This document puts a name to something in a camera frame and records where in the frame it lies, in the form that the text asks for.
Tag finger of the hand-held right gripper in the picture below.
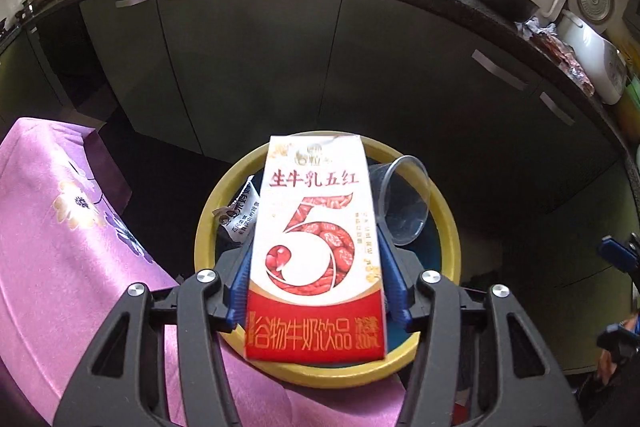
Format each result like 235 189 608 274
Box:
597 324 640 354
597 234 640 274

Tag pink floral tablecloth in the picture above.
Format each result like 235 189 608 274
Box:
0 117 406 427

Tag red white milk carton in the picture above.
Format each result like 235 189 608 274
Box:
242 133 388 365

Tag white rice cooker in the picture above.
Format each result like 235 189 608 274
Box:
557 9 629 106

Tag blue white snack packet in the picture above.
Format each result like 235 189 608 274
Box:
212 177 261 253

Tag green lower kitchen cabinets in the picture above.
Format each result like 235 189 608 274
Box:
0 0 631 218

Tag yellow rimmed trash bin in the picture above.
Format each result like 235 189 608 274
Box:
194 136 462 390

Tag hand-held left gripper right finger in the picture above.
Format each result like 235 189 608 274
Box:
377 227 586 427

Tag clear plastic cup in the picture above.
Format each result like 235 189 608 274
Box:
369 155 431 248

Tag crumpled plastic wrappers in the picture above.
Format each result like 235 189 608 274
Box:
522 19 596 96

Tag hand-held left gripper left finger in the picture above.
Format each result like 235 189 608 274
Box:
52 239 253 427

